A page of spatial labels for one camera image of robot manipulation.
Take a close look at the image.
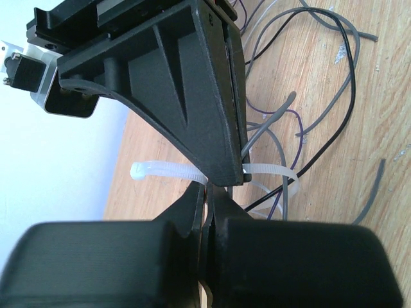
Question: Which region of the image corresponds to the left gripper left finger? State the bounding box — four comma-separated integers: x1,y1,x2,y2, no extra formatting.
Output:
1,182,205,307

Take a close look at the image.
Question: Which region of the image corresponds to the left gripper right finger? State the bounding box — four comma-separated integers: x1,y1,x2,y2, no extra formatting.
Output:
201,185,403,307

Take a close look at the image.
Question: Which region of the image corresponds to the white thin wire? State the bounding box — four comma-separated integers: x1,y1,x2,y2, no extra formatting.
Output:
237,0,290,222

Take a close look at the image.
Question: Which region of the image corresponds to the white zip tie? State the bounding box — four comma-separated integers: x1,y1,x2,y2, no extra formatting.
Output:
130,160,300,200

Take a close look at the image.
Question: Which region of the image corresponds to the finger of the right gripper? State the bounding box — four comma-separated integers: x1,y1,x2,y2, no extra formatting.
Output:
205,1,250,178
58,1,220,175

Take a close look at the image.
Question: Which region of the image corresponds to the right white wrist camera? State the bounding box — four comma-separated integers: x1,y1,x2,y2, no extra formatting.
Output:
1,40,98,118

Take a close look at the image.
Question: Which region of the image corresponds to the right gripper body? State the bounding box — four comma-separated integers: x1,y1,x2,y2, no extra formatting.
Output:
26,0,238,55

